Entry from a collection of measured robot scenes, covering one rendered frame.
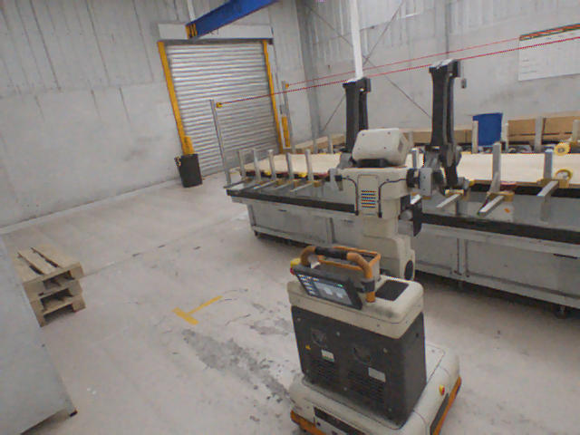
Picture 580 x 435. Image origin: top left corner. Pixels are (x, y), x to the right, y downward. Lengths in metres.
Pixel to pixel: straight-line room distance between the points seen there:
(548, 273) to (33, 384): 3.12
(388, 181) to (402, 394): 0.83
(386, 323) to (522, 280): 1.65
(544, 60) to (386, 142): 8.13
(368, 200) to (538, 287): 1.59
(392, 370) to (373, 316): 0.22
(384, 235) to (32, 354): 1.98
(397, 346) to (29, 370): 1.95
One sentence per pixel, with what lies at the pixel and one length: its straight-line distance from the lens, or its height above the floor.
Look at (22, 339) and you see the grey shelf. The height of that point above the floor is 0.59.
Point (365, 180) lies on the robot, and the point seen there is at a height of 1.19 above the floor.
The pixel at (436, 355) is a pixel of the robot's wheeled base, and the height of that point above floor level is 0.28.
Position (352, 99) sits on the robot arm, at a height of 1.53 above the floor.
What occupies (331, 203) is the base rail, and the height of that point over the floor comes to 0.69.
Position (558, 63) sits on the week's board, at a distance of 9.57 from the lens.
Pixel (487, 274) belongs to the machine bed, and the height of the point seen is 0.18.
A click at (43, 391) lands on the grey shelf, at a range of 2.63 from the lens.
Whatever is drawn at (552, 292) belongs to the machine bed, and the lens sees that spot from 2.88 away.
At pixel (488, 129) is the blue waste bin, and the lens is 8.15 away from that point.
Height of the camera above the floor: 1.57
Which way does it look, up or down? 18 degrees down
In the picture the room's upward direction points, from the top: 9 degrees counter-clockwise
